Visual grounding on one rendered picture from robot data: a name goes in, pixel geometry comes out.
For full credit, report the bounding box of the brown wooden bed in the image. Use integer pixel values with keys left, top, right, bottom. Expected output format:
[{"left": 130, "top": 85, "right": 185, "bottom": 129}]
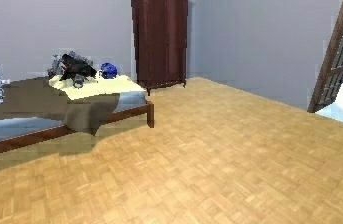
[{"left": 0, "top": 89, "right": 155, "bottom": 160}]

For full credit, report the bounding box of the pale yellow cloth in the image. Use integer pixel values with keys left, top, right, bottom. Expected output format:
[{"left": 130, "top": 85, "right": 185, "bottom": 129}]
[{"left": 48, "top": 73, "right": 148, "bottom": 101}]

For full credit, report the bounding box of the brown blanket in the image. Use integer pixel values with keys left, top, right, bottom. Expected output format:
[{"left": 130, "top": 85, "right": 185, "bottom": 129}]
[{"left": 0, "top": 76, "right": 121, "bottom": 136}]

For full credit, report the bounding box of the blue ball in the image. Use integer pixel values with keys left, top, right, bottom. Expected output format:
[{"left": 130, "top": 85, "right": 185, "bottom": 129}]
[{"left": 99, "top": 62, "right": 119, "bottom": 80}]

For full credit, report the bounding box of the black and grey clothes heap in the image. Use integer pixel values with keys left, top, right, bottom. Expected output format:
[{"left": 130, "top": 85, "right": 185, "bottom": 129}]
[{"left": 46, "top": 50, "right": 98, "bottom": 89}]

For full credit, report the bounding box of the brown framed glass door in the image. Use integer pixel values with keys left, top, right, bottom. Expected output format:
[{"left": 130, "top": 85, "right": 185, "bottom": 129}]
[{"left": 307, "top": 0, "right": 343, "bottom": 114}]

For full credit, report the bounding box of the dark red wooden wardrobe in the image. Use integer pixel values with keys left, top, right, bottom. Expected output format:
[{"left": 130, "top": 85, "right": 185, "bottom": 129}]
[{"left": 130, "top": 0, "right": 190, "bottom": 97}]

